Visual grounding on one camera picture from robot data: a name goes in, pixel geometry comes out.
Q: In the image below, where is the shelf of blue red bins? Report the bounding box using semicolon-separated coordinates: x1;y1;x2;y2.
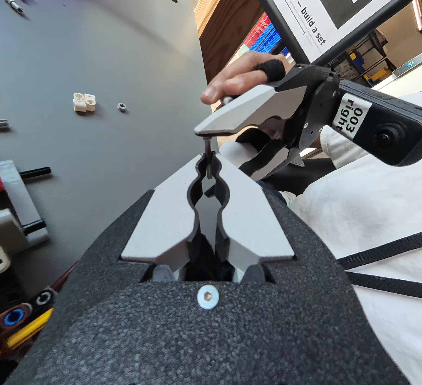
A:
243;12;291;57

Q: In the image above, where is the black strap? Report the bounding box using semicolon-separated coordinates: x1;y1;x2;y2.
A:
338;232;422;271
343;271;422;297

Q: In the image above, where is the person's right hand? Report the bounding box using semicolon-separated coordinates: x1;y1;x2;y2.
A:
200;51;292;106

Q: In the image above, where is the person's white shirt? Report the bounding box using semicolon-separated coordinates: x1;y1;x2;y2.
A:
219;91;422;385

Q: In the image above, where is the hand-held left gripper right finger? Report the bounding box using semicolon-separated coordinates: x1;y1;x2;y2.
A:
211;151;295;283

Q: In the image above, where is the dark grey lego axle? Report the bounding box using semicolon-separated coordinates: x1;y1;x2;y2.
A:
203;136;215;179

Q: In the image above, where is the partly built lego model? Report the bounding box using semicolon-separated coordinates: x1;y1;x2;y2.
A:
0;119;80;379

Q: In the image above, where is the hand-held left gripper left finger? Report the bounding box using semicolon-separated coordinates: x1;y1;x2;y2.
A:
120;153;211;283

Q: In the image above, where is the wooden counter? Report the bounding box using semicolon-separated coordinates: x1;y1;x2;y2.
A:
195;0;284;85

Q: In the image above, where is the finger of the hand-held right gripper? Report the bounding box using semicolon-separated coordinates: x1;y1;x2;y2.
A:
194;84;310;137
238;138;300;182

